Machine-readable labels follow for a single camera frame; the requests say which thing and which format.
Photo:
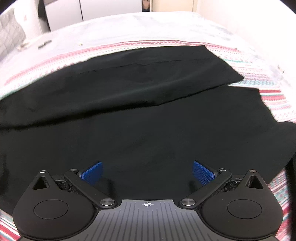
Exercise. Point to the patterned red green white blanket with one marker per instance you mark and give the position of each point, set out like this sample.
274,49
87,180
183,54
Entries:
230,207

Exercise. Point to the grey quilted headboard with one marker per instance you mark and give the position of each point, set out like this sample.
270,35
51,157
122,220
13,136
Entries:
12,34

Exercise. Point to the black pants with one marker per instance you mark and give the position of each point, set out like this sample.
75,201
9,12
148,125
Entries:
147,115

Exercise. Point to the grey white wardrobe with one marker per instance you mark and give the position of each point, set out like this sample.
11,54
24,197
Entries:
63,13

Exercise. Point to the small dark object on bed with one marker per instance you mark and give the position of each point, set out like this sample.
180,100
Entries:
44,44

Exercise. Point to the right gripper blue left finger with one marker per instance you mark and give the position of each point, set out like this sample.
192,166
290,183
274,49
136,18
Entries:
92,174

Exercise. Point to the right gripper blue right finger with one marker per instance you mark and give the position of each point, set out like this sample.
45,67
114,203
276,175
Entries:
203,173

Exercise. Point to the grey bed sheet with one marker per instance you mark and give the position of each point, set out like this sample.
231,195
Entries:
272,38

